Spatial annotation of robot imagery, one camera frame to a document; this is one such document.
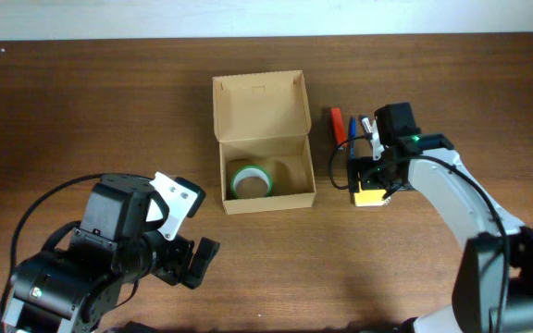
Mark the blue pen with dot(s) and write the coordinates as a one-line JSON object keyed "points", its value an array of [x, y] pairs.
{"points": [[351, 137]]}

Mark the yellow sticky note pad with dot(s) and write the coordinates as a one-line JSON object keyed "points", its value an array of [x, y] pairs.
{"points": [[370, 195]]}

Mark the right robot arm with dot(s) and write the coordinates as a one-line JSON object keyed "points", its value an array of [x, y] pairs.
{"points": [[493, 290]]}

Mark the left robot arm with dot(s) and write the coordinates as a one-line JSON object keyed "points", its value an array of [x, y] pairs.
{"points": [[53, 291]]}

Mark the green tape roll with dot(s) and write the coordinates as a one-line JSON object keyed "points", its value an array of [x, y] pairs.
{"points": [[251, 182]]}

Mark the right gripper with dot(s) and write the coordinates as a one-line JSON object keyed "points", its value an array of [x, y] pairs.
{"points": [[359, 173]]}

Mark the blue white marker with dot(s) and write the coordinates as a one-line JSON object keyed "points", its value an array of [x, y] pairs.
{"points": [[366, 124]]}

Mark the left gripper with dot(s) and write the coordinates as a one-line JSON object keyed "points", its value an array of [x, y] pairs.
{"points": [[181, 261]]}

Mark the brown cardboard box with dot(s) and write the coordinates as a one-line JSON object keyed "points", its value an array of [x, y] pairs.
{"points": [[264, 119]]}

